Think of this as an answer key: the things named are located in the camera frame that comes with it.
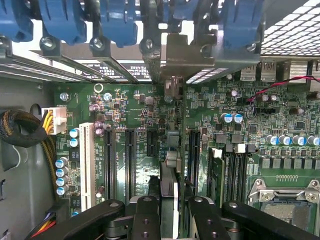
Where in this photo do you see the green RAM stick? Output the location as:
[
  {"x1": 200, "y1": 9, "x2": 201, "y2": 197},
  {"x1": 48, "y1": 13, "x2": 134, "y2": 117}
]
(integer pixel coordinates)
[{"x1": 208, "y1": 146, "x2": 226, "y2": 202}]

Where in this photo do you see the white power connector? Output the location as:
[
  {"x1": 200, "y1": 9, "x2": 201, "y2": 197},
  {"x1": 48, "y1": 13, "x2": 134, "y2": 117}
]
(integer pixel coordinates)
[{"x1": 40, "y1": 106, "x2": 68, "y2": 136}]

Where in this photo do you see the long black expansion slot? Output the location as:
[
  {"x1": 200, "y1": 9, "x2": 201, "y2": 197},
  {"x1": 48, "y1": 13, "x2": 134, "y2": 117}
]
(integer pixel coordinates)
[
  {"x1": 124, "y1": 127, "x2": 138, "y2": 200},
  {"x1": 187, "y1": 128, "x2": 201, "y2": 197},
  {"x1": 103, "y1": 126, "x2": 117, "y2": 201}
]

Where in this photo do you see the metal CPU socket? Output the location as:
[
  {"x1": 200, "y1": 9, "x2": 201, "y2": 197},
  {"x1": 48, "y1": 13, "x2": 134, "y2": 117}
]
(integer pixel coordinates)
[{"x1": 247, "y1": 177, "x2": 320, "y2": 227}]

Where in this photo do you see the black sleeved wire bundle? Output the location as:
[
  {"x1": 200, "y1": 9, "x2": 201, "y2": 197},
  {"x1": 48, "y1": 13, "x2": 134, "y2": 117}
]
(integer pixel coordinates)
[{"x1": 0, "y1": 109, "x2": 61, "y2": 201}]

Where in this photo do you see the red and black wire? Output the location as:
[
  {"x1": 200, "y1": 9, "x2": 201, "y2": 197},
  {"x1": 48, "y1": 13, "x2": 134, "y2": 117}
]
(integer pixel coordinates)
[{"x1": 245, "y1": 75, "x2": 320, "y2": 120}]

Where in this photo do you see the green motherboard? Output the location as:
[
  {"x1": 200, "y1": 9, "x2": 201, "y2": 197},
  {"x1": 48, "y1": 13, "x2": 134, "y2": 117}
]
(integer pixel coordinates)
[{"x1": 53, "y1": 74, "x2": 320, "y2": 240}]

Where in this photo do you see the white expansion slot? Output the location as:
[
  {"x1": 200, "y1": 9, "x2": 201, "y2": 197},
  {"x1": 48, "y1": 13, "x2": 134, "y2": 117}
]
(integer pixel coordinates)
[{"x1": 78, "y1": 121, "x2": 96, "y2": 213}]

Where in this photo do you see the coloured wire bundle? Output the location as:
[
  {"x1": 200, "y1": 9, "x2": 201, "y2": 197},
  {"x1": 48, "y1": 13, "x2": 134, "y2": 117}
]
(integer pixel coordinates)
[{"x1": 24, "y1": 211, "x2": 58, "y2": 240}]

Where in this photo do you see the short black expansion slot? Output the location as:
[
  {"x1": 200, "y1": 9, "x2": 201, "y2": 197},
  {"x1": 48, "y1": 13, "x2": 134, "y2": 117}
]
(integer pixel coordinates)
[{"x1": 146, "y1": 129, "x2": 159, "y2": 158}]

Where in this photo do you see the blue card retention clip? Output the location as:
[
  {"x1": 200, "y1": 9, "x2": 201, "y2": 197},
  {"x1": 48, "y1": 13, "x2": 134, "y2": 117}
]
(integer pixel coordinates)
[
  {"x1": 219, "y1": 0, "x2": 264, "y2": 50},
  {"x1": 99, "y1": 0, "x2": 139, "y2": 49},
  {"x1": 0, "y1": 0, "x2": 34, "y2": 43},
  {"x1": 37, "y1": 0, "x2": 88, "y2": 46},
  {"x1": 172, "y1": 0, "x2": 201, "y2": 22}
]

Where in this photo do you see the black RAM slot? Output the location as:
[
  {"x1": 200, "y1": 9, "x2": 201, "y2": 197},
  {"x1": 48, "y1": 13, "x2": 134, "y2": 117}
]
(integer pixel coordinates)
[
  {"x1": 234, "y1": 143, "x2": 248, "y2": 202},
  {"x1": 224, "y1": 143, "x2": 236, "y2": 202}
]

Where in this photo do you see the black open PC case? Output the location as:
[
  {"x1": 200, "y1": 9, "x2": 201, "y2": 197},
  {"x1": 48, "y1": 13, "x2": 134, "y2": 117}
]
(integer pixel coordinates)
[{"x1": 0, "y1": 0, "x2": 320, "y2": 240}]

